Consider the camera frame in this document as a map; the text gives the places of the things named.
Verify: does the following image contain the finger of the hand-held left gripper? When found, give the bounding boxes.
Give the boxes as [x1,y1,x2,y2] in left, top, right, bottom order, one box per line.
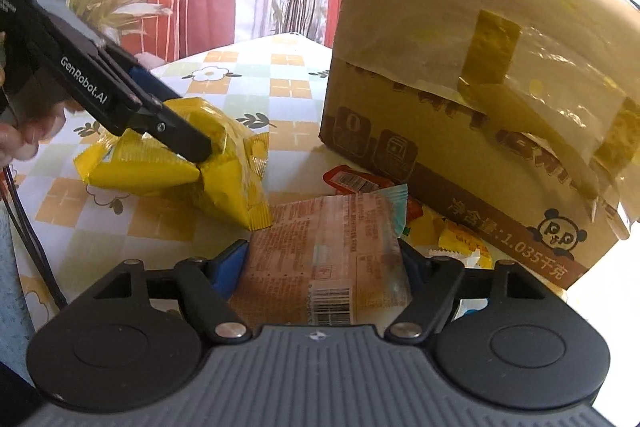
[102,41,173,108]
[97,54,213,162]

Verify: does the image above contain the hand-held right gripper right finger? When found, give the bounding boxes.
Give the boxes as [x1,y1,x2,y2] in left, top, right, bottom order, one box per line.
[384,238,549,343]

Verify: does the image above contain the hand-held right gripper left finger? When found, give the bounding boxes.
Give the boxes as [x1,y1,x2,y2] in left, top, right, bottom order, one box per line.
[92,239,252,343]

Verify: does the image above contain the yellow snack bag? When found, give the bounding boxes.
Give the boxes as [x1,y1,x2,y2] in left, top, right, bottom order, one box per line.
[74,96,274,231]

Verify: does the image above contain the clear orange biscuit packet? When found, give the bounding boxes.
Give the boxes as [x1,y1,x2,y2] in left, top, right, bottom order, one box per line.
[227,183,417,329]

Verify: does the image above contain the plastic-lined cardboard box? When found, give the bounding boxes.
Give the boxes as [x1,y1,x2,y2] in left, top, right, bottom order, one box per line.
[318,0,640,292]

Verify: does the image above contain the person's left hand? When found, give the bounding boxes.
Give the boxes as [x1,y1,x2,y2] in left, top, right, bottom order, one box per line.
[0,99,68,165]

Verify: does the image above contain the green yellow snack packet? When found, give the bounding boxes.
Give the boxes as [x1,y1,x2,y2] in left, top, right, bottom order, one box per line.
[402,211,442,250]

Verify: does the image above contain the small yellow candy packet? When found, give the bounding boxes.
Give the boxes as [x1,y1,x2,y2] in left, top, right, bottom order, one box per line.
[437,222,494,269]

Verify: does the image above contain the checkered flower tablecloth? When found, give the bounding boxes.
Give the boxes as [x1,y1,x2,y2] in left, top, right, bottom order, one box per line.
[7,34,335,333]

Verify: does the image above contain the red sauce packet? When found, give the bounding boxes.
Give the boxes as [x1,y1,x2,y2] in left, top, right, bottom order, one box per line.
[322,164,426,219]

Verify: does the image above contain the blue grey cloth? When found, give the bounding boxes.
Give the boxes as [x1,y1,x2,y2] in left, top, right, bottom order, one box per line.
[0,207,38,388]

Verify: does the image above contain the black cable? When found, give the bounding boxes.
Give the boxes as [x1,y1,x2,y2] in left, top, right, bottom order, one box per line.
[2,164,68,310]

